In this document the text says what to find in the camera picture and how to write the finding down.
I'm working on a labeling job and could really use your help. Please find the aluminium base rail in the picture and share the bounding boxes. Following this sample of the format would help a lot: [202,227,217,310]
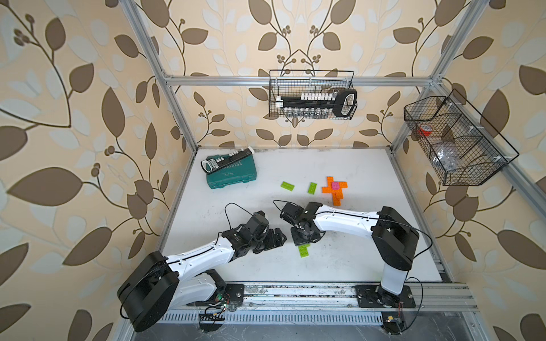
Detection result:
[133,282,478,332]

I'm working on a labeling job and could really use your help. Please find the black wire basket wall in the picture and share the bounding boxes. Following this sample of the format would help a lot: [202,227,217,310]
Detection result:
[268,69,358,120]
[404,89,520,186]

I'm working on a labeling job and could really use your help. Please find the green lego brick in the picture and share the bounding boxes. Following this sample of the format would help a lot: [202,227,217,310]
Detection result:
[298,244,309,258]
[307,183,317,195]
[281,181,295,191]

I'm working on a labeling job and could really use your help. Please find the clear plastic bag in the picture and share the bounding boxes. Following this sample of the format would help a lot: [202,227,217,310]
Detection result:
[431,142,463,172]

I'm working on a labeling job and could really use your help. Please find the black socket set in basket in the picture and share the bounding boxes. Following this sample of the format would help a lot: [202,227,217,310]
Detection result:
[272,89,358,120]

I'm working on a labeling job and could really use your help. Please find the black wire basket right wall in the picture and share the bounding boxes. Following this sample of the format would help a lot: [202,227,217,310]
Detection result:
[404,89,520,186]

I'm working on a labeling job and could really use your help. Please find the black wire basket back wall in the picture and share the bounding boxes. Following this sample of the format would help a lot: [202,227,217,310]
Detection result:
[268,69,358,120]

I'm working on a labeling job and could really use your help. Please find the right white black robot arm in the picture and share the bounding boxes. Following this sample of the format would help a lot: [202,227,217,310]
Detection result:
[280,201,430,310]

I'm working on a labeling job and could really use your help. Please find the green tool case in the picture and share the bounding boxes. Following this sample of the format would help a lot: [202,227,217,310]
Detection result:
[206,156,257,189]

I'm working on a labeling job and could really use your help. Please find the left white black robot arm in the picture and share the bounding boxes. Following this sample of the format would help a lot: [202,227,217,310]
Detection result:
[117,211,287,332]

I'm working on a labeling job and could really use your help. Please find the black bit holder on case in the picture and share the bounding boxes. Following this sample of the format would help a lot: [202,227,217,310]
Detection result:
[200,147,255,174]

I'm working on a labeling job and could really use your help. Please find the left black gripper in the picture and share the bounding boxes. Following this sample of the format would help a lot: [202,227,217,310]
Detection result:
[248,227,289,252]

